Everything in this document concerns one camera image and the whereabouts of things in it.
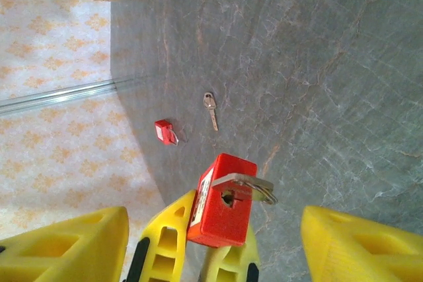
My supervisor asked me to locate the small metal key with ring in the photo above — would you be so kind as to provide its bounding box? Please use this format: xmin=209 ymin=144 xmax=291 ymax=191
xmin=210 ymin=172 xmax=279 ymax=206

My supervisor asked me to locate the red padlock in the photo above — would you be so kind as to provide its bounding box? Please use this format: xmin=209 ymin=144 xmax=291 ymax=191
xmin=186 ymin=153 xmax=259 ymax=249
xmin=153 ymin=118 xmax=180 ymax=147

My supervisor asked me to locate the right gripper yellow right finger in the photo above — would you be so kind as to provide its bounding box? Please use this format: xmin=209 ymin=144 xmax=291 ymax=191
xmin=302 ymin=205 xmax=423 ymax=282

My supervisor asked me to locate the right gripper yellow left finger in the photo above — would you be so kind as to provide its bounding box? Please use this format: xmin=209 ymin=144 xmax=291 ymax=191
xmin=0 ymin=205 xmax=130 ymax=282

